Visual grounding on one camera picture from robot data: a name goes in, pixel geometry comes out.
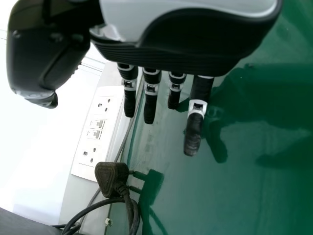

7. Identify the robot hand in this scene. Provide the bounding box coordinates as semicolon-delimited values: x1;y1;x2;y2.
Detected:
6;0;284;157

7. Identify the white socket strip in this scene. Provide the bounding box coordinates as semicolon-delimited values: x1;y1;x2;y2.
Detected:
70;95;123;183

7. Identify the black power plug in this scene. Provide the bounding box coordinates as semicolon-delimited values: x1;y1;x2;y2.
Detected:
94;161;147;199

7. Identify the dark grey seat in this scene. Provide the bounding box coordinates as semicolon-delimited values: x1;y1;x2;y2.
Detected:
0;207;62;235

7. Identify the thin grey cable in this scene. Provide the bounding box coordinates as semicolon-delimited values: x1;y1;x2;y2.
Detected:
84;96;145;213

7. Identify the black power cable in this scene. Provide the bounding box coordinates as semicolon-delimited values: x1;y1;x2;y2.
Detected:
60;188;142;235

